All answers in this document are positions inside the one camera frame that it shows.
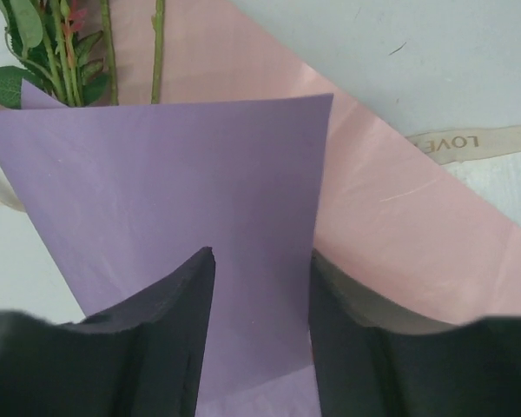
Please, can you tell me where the purple wrapping paper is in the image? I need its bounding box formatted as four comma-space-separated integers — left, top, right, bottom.
0, 84, 333, 416

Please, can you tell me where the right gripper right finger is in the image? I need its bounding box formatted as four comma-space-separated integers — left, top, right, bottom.
309, 254, 521, 416

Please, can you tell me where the pink rose stem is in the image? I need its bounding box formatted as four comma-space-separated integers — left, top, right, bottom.
100, 0, 119, 105
0, 1, 72, 109
47, 0, 109, 108
151, 0, 166, 104

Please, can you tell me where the pink wrapping paper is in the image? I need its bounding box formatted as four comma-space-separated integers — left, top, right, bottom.
0, 0, 521, 335

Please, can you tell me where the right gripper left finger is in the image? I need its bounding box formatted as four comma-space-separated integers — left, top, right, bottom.
0, 247, 215, 417

